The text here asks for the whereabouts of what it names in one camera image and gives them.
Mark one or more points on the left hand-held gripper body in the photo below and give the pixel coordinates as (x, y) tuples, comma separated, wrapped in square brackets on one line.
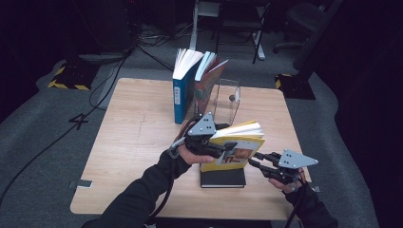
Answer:
[(202, 128)]

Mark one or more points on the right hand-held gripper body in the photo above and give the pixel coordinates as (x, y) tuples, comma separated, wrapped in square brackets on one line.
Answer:
[(294, 161)]

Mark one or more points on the clear acrylic book stand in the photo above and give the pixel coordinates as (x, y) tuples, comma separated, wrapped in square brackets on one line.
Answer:
[(226, 107)]

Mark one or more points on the yellow paperback book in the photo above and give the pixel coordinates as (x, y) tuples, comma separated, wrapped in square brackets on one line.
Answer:
[(247, 142)]

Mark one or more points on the black hardcover book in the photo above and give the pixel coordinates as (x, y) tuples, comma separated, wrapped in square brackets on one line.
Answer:
[(223, 179)]

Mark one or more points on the person's right hand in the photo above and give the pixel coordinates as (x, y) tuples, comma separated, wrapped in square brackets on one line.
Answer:
[(290, 188)]

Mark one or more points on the person's left hand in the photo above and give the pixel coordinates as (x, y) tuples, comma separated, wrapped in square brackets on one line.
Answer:
[(193, 159)]

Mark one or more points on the blue book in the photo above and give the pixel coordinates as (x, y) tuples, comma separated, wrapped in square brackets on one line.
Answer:
[(180, 101)]

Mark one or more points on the gray tape piece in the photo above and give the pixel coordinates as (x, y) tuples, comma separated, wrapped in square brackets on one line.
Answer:
[(316, 189), (81, 184)]

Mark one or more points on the red book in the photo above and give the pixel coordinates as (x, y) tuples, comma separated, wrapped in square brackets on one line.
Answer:
[(206, 85)]

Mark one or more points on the white desk leg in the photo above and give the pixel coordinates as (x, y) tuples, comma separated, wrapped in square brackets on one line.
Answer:
[(194, 28), (259, 47)]

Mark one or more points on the black office chair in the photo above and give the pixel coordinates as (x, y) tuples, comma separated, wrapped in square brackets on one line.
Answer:
[(301, 22)]

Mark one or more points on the dark equipment stand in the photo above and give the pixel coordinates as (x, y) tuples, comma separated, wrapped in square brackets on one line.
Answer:
[(104, 28)]

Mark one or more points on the yellow black striped base plate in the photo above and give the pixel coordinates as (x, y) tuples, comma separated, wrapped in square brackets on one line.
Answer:
[(72, 77), (296, 88)]

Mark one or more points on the black metal frame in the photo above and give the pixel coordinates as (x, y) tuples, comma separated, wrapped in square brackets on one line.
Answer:
[(240, 23)]

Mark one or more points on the black slanted stand post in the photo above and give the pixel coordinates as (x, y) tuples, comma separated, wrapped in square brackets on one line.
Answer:
[(313, 44)]

